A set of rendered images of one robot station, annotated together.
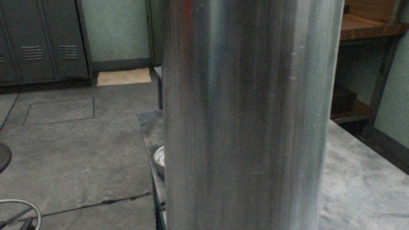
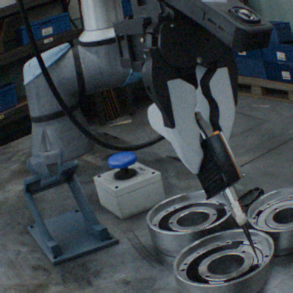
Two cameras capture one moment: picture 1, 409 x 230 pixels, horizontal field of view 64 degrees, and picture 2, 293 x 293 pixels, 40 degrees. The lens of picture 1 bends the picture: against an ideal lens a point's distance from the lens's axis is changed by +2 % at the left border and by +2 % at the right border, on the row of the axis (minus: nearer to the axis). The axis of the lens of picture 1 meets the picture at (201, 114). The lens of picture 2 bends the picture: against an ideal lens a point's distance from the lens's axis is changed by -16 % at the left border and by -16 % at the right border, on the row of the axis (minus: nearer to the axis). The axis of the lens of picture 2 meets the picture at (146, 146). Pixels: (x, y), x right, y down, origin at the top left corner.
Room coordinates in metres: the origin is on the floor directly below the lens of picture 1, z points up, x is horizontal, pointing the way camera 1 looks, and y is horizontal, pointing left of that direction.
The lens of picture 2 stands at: (1.04, -0.14, 1.08)
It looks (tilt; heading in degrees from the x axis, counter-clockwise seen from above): 18 degrees down; 170
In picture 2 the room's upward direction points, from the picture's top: 11 degrees counter-clockwise
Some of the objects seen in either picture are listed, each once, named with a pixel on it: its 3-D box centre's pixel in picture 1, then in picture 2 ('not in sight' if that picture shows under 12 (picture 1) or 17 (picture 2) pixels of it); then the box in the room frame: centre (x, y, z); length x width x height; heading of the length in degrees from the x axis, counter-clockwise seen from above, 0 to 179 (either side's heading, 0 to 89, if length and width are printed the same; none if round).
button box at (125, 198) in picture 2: not in sight; (127, 187); (0.43, -0.08, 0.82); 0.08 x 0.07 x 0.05; 16
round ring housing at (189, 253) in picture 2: not in sight; (226, 269); (0.71, -0.03, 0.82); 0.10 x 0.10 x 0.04
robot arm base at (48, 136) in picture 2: not in sight; (57, 129); (0.10, -0.16, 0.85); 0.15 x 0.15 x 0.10
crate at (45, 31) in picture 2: not in sight; (41, 30); (-3.14, -0.21, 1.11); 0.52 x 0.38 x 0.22; 106
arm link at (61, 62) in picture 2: not in sight; (51, 77); (0.10, -0.15, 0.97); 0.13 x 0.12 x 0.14; 90
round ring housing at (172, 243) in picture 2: not in sight; (194, 224); (0.59, -0.03, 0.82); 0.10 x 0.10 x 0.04
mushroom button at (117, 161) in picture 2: not in sight; (124, 172); (0.44, -0.08, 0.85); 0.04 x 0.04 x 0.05
